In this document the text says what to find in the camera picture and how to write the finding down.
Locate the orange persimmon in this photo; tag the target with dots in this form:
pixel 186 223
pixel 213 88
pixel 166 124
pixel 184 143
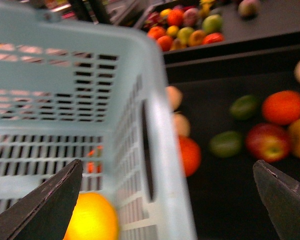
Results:
pixel 94 165

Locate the large yellow lemon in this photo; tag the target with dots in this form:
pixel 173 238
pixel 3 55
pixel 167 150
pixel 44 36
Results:
pixel 93 218

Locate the red yellow apple centre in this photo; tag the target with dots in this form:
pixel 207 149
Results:
pixel 268 142

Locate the white pear front left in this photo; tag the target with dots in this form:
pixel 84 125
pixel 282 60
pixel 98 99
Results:
pixel 182 125

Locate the large orange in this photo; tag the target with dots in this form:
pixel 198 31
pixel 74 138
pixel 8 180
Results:
pixel 190 155

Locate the green lime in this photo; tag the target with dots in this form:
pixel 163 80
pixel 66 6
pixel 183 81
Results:
pixel 244 107
pixel 226 144

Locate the small tangerine centre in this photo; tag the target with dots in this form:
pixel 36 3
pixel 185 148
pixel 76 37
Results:
pixel 281 108

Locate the peach far shelf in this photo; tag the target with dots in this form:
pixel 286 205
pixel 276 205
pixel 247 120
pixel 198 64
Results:
pixel 249 8

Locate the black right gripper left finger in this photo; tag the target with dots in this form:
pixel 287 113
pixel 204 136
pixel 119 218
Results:
pixel 44 213

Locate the white pear back left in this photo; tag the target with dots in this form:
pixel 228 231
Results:
pixel 175 97

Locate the green apple far pile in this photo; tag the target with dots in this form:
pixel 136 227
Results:
pixel 212 24

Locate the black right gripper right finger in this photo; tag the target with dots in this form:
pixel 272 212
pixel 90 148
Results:
pixel 280 194

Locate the green lime front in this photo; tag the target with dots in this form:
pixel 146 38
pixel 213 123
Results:
pixel 226 144

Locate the light blue plastic basket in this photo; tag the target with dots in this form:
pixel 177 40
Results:
pixel 67 87

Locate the green lime back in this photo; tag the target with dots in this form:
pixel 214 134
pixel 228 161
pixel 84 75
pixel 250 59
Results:
pixel 244 107

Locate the black far fruit tray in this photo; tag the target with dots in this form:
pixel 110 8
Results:
pixel 275 27

